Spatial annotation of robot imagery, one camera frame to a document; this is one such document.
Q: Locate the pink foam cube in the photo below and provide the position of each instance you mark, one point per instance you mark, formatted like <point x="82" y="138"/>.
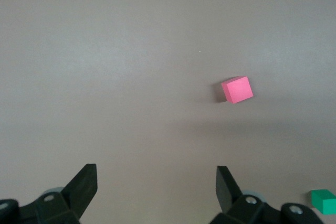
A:
<point x="237" y="90"/>

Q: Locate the green foam cube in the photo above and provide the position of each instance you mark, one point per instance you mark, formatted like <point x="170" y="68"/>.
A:
<point x="325" y="203"/>

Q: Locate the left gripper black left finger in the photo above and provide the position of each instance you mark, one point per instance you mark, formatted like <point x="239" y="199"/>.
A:
<point x="78" y="190"/>

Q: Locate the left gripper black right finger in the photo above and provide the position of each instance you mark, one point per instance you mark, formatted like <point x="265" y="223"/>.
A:
<point x="228" y="195"/>

